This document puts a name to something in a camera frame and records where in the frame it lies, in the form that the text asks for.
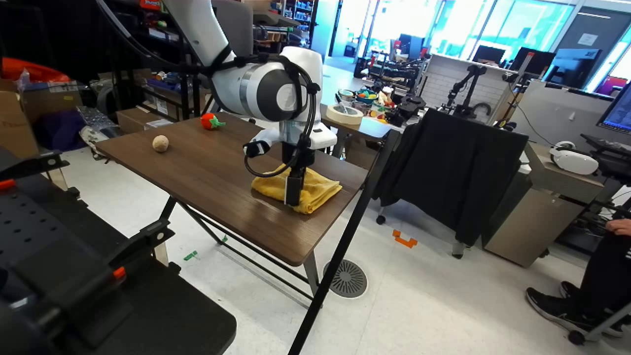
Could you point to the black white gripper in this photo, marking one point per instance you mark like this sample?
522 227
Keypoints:
297 144

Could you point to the beige toy potato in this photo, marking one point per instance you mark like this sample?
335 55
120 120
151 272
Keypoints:
159 142

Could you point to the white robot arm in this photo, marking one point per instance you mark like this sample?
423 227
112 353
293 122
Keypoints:
283 89

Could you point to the white tape roll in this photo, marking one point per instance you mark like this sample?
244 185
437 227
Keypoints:
343 114

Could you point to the red toy tomato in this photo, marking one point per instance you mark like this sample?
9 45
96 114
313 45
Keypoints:
209 120

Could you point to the round floor drain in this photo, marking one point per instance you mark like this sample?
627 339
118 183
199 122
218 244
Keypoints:
349 280

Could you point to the orange floor marker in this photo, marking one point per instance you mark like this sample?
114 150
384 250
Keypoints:
402 240

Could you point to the black draped cart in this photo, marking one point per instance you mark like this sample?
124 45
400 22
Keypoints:
453 169

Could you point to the black clamp stand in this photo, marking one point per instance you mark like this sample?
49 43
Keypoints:
70 284

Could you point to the blue computer monitor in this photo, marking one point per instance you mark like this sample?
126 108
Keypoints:
617 114

